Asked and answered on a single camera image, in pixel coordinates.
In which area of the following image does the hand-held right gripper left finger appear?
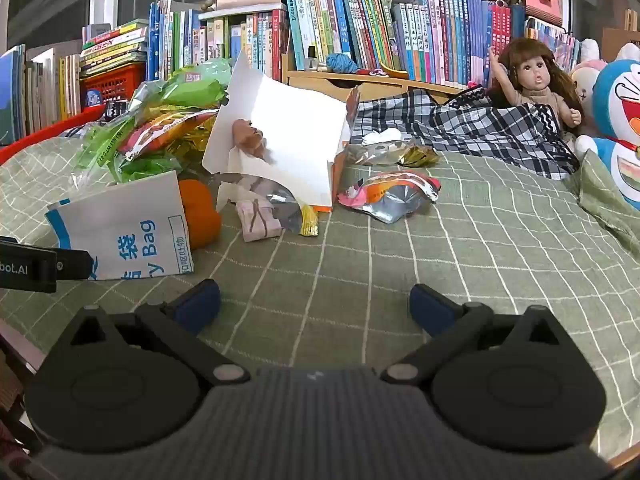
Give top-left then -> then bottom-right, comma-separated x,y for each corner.
50,279 -> 251,386

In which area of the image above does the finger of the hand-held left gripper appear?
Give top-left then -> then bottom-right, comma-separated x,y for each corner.
55,251 -> 95,281

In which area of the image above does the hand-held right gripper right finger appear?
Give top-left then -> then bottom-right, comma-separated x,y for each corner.
380,282 -> 590,385

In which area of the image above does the white blue paper bag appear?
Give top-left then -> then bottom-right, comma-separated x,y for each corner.
45,170 -> 193,282

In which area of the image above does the green clear plastic packet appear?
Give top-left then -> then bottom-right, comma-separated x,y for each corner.
75,110 -> 176,182

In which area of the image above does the yellow foil packet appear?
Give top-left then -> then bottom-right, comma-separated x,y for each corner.
160,130 -> 211,161

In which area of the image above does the red orange snack packet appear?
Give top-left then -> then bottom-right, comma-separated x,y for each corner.
117,110 -> 218,161

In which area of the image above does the white tissue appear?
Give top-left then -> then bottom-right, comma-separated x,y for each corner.
361,128 -> 404,147

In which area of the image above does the white orange cardboard box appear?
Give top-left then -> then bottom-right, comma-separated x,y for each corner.
202,50 -> 361,211

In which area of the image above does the green snack packet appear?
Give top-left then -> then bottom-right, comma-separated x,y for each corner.
127,62 -> 233,116

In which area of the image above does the stack of flat picture books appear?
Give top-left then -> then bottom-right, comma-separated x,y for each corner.
80,19 -> 150,78

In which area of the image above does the row of blue green books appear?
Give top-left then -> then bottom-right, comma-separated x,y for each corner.
147,0 -> 290,83

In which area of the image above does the row of colourful paperback books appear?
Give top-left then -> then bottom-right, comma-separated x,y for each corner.
282,0 -> 526,88

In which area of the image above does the row of small pink books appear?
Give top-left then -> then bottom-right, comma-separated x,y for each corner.
525,17 -> 581,73

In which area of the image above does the green checked bedsheet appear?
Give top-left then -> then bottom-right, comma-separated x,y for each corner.
0,135 -> 640,461

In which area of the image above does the orange round toy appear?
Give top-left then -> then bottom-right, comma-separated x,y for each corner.
177,179 -> 222,251

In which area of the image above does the pink striped small packet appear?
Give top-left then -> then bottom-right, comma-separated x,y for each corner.
235,197 -> 283,243

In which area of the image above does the orange pink snack packet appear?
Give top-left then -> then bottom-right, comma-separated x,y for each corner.
337,170 -> 442,224

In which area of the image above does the silver foil wrapper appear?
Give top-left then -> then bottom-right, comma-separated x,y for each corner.
260,187 -> 306,233

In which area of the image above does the red plastic board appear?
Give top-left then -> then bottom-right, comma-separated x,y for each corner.
0,105 -> 108,166

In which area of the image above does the yellow small sachet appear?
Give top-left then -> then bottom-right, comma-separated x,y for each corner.
299,204 -> 320,237

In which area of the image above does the red basket with blue sticker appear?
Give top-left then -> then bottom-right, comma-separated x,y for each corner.
80,65 -> 148,111

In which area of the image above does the black white plaid cloth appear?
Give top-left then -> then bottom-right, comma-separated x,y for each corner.
350,85 -> 581,181

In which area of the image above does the wooden desk organiser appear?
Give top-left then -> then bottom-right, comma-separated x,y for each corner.
282,55 -> 461,103

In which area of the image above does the brown haired doll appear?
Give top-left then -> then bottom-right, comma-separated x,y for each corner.
487,37 -> 586,146

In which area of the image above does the blue yarn ball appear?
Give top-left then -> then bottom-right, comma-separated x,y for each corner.
326,53 -> 360,75

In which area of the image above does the blue white cat plush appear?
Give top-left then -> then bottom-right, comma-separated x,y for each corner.
575,57 -> 640,211

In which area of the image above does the white pink bunny plush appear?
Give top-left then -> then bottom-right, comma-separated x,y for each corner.
570,37 -> 608,133

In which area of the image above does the beige flat box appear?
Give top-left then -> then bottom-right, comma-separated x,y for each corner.
200,0 -> 283,21

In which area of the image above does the brown cardboard box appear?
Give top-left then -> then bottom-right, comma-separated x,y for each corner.
600,27 -> 640,63

